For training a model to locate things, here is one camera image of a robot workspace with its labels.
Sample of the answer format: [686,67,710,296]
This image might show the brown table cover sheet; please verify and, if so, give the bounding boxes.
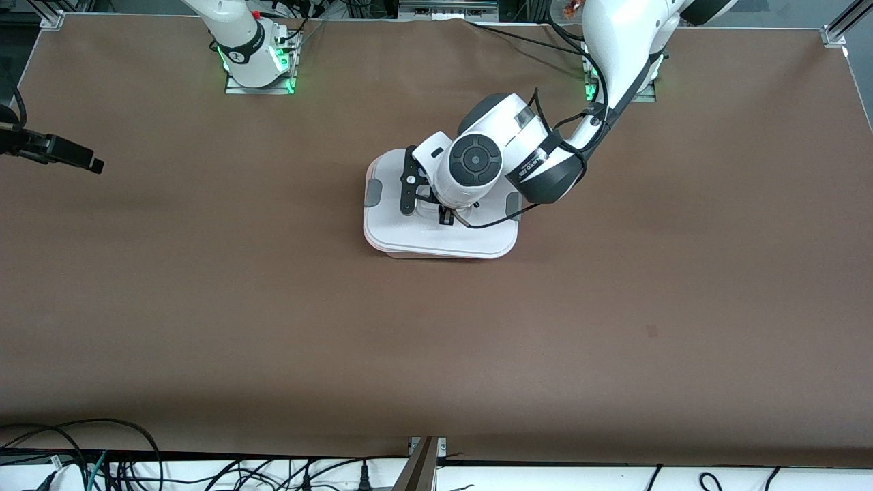
[0,12,873,468]

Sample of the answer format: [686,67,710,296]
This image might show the white lower shelf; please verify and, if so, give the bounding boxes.
[0,456,873,491]

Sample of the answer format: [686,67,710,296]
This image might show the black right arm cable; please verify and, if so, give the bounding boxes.
[0,68,27,130]

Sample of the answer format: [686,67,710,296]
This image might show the white plastic box base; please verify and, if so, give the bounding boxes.
[382,247,509,261]

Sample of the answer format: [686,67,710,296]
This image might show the dark support beam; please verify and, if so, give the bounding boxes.
[391,436,439,491]

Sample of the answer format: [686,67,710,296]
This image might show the aluminium rear rail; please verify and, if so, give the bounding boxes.
[398,0,500,21]

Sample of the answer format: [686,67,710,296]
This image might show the small metal corner bracket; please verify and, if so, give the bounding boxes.
[407,436,448,466]

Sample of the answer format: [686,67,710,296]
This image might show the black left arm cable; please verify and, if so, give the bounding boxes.
[456,41,672,229]

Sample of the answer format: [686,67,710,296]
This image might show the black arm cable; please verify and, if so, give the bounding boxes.
[456,41,672,229]
[0,68,27,130]

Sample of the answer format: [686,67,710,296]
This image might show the green cable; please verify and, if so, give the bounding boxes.
[87,450,110,491]

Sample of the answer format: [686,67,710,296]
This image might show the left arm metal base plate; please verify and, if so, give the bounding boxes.
[583,41,657,103]

